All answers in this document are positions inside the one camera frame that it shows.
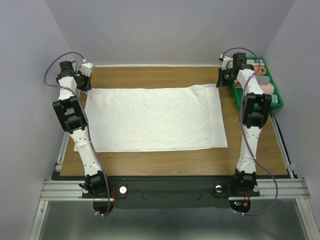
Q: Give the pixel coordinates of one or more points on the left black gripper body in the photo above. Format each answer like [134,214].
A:
[83,81]

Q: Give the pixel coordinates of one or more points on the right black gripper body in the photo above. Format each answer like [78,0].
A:
[228,77]

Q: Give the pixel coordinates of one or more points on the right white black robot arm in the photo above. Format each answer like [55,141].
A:
[253,115]

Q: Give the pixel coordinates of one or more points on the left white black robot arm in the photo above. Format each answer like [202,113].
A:
[73,120]

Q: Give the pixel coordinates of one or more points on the green plastic basket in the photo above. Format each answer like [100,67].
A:
[238,91]

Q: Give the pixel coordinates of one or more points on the white blue patterned towel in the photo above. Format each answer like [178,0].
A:
[255,62]

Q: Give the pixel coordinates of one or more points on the grey rolled towel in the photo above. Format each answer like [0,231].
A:
[262,80]

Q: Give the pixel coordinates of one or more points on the orange rolled towel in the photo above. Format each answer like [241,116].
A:
[260,71]

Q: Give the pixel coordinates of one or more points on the short pink rolled towel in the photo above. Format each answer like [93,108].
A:
[268,89]

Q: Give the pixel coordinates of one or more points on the teal rolled towel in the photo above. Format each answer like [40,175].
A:
[274,99]

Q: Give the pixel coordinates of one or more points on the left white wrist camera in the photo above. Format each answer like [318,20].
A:
[86,67]

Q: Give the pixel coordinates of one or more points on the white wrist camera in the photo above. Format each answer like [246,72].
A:
[86,67]
[227,62]

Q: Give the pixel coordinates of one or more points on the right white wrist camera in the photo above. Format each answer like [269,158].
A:
[227,62]

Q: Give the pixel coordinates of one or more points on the aluminium frame rail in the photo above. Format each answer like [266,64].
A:
[69,191]

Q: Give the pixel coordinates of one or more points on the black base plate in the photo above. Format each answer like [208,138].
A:
[171,192]

